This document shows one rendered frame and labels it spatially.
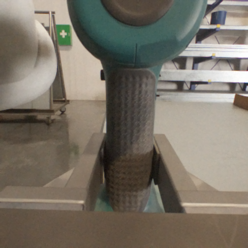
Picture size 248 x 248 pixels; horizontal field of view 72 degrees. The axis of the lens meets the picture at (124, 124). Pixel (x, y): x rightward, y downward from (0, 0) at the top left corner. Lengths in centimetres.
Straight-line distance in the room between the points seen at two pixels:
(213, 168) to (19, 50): 36
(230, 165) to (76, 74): 481
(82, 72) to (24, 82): 469
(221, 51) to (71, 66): 359
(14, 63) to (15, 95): 6
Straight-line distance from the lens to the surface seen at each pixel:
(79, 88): 504
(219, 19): 454
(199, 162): 38
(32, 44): 29
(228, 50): 439
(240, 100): 109
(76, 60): 502
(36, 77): 31
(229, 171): 37
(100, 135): 15
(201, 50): 423
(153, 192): 16
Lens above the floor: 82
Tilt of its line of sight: 17 degrees down
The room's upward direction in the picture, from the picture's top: 1 degrees clockwise
